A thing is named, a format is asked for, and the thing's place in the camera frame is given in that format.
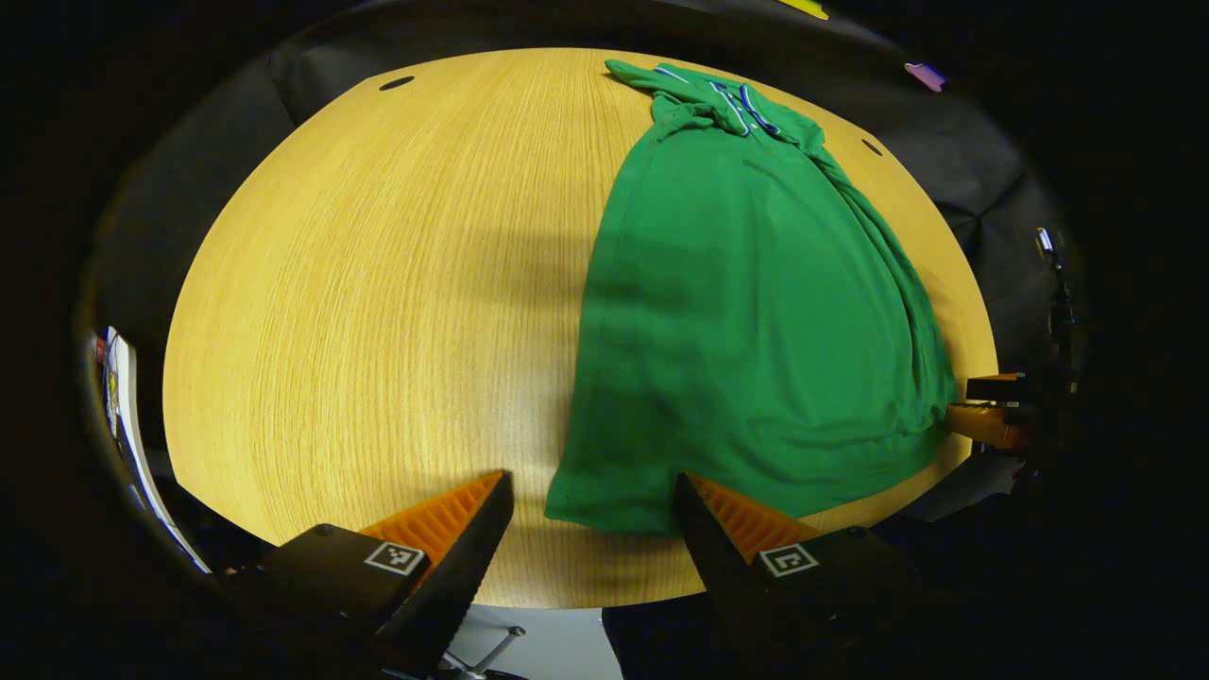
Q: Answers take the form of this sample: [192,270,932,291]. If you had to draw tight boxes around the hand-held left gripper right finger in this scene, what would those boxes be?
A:
[673,472,922,655]

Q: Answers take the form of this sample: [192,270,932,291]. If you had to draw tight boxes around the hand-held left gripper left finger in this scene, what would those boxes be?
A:
[227,470,516,676]

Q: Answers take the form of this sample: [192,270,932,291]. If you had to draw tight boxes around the green T-shirt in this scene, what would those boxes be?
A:
[543,59,960,537]

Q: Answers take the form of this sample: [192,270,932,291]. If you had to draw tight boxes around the grey chair base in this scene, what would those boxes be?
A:
[442,623,530,680]

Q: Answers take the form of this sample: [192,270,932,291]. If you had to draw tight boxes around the dark metal stand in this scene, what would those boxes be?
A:
[1033,227,1080,379]

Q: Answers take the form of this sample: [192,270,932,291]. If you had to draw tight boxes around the white printed poster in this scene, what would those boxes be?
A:
[94,326,213,575]

